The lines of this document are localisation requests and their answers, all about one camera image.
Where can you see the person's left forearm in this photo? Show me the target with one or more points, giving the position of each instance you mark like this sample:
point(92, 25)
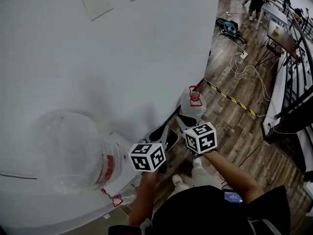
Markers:
point(144, 195)

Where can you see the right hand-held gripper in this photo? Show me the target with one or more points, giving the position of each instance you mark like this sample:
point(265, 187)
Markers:
point(200, 138)

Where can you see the white power strip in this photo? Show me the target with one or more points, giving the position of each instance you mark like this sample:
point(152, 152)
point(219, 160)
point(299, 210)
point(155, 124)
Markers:
point(243, 55)

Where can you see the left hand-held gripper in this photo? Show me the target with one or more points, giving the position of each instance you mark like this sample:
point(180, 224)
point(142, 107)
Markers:
point(146, 157)

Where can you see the blank white wall plate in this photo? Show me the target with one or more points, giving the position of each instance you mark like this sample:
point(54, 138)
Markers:
point(97, 5)

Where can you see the yellow black hazard tape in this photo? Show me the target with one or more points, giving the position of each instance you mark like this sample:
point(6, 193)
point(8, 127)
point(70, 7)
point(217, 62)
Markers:
point(231, 98)

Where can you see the black bag with gear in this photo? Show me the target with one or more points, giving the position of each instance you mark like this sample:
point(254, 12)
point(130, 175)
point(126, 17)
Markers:
point(228, 26)

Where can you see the person's right leg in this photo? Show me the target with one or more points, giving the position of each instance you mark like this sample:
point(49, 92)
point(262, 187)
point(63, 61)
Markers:
point(207, 176)

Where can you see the white table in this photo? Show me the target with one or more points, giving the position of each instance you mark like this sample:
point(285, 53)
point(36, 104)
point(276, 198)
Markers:
point(274, 11)

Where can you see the person's black shirt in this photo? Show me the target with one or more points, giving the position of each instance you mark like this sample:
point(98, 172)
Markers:
point(200, 214)

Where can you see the wooden table black legs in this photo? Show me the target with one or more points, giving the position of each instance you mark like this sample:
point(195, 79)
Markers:
point(281, 38)

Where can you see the person's left leg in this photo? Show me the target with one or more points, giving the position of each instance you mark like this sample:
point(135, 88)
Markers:
point(182, 187)

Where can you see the person's right forearm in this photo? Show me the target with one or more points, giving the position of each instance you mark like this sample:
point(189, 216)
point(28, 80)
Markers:
point(230, 175)

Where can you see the person's leg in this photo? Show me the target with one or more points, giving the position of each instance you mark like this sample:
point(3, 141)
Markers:
point(182, 187)
point(207, 176)

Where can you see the person's right white shoe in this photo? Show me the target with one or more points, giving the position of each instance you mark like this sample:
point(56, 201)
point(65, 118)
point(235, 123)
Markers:
point(197, 162)

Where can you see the person's left white shoe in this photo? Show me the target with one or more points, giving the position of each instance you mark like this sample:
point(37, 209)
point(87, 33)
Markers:
point(177, 179)

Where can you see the small yellow object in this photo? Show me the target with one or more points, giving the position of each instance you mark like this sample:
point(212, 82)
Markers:
point(276, 32)

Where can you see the person's white shoe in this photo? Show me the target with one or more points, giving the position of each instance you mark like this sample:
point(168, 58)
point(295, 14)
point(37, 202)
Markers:
point(197, 162)
point(177, 179)

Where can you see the black stair railing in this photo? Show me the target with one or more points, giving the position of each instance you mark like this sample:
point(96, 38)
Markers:
point(299, 65)

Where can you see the wooden floor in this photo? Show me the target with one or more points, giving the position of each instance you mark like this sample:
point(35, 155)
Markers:
point(232, 136)

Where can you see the blue-screen waist device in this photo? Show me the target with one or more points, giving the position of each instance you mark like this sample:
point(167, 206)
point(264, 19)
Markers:
point(232, 197)

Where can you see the white curved ledge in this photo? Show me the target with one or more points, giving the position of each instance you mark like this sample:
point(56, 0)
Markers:
point(36, 209)

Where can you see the black staircase steps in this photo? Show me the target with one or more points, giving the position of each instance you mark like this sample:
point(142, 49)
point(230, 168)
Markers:
point(293, 131)

